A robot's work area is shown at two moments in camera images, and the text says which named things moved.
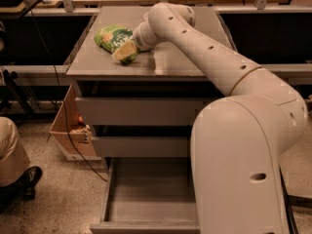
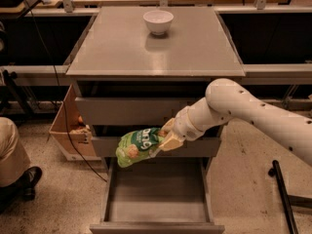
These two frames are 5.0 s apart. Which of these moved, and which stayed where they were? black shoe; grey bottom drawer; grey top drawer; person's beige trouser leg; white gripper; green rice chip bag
Moved: green rice chip bag; white gripper
Stayed: black shoe; grey top drawer; person's beige trouser leg; grey bottom drawer
